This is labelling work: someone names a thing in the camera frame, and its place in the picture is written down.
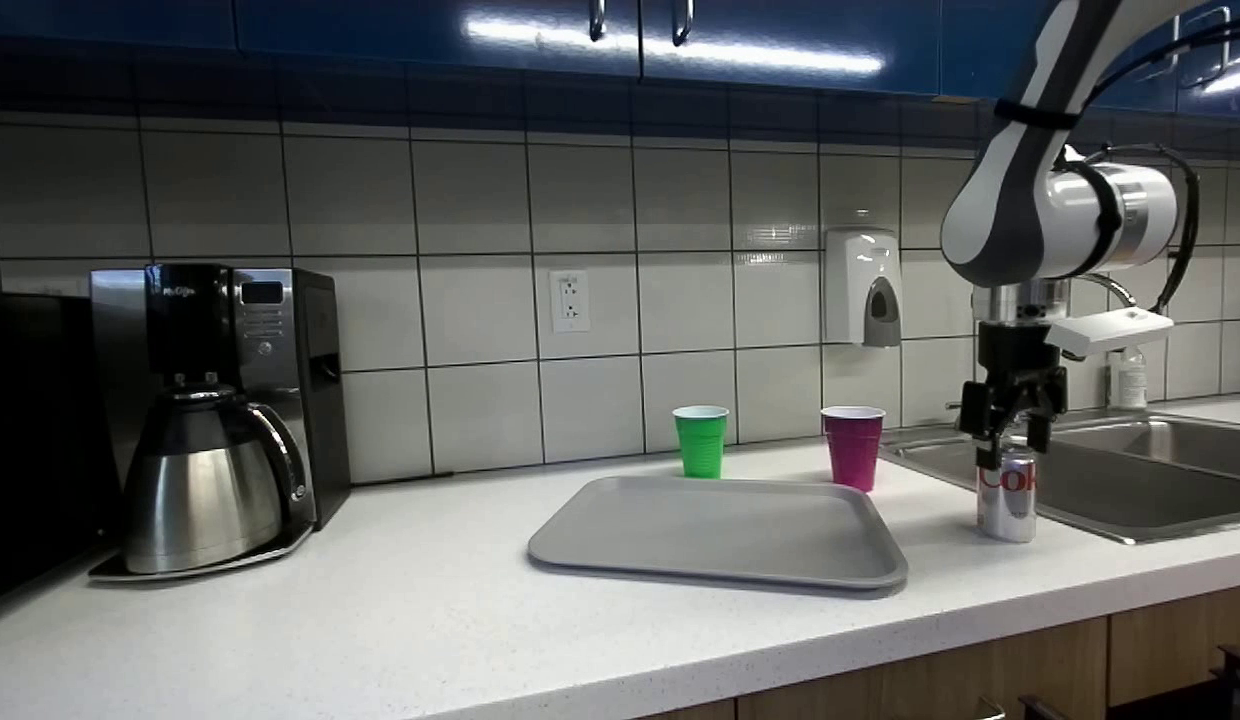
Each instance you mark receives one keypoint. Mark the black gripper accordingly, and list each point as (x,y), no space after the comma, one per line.
(1020,354)

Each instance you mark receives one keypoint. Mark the silver red soda can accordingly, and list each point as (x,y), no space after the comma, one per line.
(1010,496)

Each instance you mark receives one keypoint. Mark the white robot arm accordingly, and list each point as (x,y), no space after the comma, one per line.
(1032,186)

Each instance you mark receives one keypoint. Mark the gray plastic tray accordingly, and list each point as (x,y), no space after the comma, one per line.
(721,535)

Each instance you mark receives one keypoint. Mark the clear soap pump bottle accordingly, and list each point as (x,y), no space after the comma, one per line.
(1130,385)

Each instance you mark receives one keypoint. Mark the stainless steel double sink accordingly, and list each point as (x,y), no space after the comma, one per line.
(1152,480)

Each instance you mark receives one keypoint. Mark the chrome gooseneck faucet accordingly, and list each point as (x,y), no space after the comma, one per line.
(1112,287)

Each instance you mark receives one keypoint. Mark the magenta plastic cup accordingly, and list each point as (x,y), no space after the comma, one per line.
(855,449)

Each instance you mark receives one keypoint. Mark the wooden lower cabinet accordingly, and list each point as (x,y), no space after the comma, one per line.
(943,675)

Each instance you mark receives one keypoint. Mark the green plastic cup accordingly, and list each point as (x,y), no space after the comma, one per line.
(700,446)

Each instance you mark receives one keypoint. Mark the black silver coffee maker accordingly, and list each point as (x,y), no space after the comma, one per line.
(287,362)

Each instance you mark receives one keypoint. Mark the blue upper cabinet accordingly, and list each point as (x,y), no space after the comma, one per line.
(312,44)

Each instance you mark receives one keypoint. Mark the stainless steel coffee carafe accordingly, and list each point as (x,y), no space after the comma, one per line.
(201,503)

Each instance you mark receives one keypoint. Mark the black microwave oven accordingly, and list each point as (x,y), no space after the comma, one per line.
(33,443)

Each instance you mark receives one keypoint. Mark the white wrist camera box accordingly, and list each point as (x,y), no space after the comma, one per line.
(1112,329)

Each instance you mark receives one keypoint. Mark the white wall soap dispenser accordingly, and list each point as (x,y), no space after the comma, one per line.
(862,287)

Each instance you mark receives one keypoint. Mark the white wall outlet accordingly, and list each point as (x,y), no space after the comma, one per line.
(569,301)

